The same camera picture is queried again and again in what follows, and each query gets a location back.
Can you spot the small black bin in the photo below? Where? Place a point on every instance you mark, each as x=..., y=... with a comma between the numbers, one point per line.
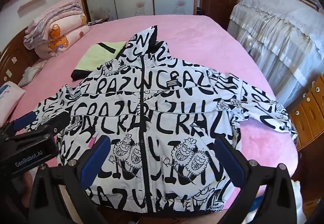
x=199, y=11

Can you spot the green black folded garment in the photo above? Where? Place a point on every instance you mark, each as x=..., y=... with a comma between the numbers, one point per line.
x=101, y=56

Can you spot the stack of folded quilts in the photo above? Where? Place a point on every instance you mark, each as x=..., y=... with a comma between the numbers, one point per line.
x=55, y=11

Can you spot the person's left hand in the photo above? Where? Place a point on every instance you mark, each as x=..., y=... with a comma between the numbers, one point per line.
x=27, y=186

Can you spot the wooden wall shelf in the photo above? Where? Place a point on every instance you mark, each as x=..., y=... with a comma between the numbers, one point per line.
x=33, y=3

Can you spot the wooden headboard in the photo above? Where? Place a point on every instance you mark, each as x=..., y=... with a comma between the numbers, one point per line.
x=12, y=61

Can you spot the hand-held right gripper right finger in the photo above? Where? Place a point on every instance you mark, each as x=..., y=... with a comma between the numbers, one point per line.
x=230, y=163

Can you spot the white pillow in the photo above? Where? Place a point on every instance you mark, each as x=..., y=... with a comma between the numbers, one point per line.
x=10, y=97

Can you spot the white black printed jacket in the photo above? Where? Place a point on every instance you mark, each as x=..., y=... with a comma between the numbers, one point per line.
x=177, y=102

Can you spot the pale pink cloth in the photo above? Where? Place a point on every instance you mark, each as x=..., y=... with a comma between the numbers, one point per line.
x=33, y=72

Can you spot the dark bedside object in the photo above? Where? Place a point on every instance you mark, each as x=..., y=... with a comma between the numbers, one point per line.
x=98, y=21

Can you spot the wooden drawer cabinet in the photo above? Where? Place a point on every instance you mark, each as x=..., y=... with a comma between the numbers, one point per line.
x=311, y=117

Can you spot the pink bed blanket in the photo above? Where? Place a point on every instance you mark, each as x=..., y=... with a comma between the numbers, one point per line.
x=192, y=36

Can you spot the pink bear print quilt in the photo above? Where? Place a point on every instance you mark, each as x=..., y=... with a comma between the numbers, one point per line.
x=63, y=36

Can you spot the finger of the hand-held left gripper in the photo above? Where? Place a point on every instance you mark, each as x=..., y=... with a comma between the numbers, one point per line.
x=57, y=122
x=24, y=118

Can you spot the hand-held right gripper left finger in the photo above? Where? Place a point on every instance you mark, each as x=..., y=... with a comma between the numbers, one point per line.
x=95, y=160

